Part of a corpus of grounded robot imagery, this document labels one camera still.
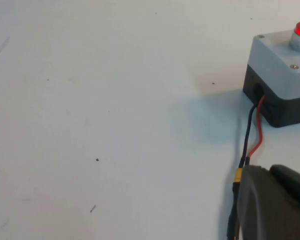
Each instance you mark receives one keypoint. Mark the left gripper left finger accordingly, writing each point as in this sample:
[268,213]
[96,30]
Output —
[262,210]

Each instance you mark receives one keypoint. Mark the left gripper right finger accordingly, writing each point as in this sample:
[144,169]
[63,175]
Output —
[295,185]

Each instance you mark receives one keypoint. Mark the grey and black button box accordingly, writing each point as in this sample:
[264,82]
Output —
[272,75]

